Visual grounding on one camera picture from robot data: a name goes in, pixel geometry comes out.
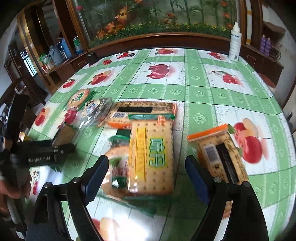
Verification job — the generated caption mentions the dark green snack pack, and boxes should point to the dark green snack pack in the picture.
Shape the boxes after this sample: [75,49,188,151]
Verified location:
[116,129,131,138]

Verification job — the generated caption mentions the green bottle on cabinet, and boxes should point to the green bottle on cabinet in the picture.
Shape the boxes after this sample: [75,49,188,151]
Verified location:
[73,36,84,55]

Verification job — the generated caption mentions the small black table object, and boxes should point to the small black table object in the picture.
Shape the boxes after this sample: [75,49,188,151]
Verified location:
[87,53,99,66]

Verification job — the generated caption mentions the purple bottles on shelf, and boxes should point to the purple bottles on shelf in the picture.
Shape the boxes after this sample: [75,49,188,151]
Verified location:
[259,35,271,56]

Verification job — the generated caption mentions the flower mural screen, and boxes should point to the flower mural screen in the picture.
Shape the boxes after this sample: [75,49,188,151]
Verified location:
[69,0,239,48]

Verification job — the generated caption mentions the person's left hand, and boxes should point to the person's left hand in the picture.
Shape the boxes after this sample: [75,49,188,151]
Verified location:
[0,174,32,216]

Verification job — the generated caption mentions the grey kettle jug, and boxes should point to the grey kettle jug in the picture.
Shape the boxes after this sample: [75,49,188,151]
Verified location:
[48,45,64,67]

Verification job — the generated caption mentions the blue thermos flask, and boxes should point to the blue thermos flask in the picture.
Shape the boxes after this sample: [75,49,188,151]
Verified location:
[59,38,72,59]

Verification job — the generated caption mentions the dark wooden chair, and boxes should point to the dark wooden chair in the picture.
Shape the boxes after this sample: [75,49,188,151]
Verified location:
[1,76,48,134]

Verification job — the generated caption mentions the silver clear biscuit pack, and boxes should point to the silver clear biscuit pack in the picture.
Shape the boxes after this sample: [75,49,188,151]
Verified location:
[79,97,113,129]

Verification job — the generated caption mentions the orange barcode cracker pack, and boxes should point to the orange barcode cracker pack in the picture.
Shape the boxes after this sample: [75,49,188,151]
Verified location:
[186,123,249,219]

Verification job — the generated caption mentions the green fruit-pattern tablecloth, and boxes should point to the green fruit-pattern tablecloth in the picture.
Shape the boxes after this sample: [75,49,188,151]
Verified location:
[29,48,295,240]

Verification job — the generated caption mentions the green yellow cracker pack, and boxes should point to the green yellow cracker pack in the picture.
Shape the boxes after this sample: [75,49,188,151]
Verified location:
[126,113,175,196]

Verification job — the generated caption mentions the white spray bottle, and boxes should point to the white spray bottle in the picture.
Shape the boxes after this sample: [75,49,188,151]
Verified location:
[229,22,242,62]

